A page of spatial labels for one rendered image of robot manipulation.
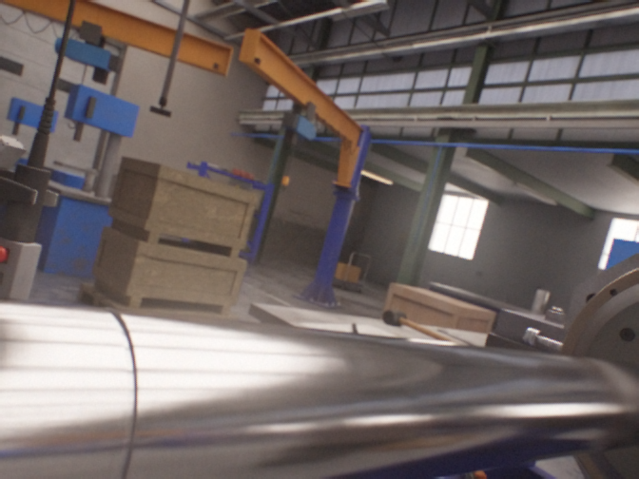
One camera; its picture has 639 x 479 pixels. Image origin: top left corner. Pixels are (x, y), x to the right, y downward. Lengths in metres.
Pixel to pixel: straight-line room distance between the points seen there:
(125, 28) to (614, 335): 6.38
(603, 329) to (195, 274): 4.30
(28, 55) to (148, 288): 9.52
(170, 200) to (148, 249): 0.45
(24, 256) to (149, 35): 5.90
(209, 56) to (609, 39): 5.62
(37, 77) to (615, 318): 13.24
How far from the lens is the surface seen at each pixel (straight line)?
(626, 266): 0.99
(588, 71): 9.16
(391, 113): 10.39
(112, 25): 6.84
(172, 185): 4.65
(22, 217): 0.94
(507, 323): 1.06
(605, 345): 0.82
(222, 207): 4.94
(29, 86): 13.62
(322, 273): 8.59
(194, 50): 6.64
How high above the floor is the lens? 1.16
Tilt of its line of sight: 2 degrees down
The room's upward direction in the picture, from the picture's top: 15 degrees clockwise
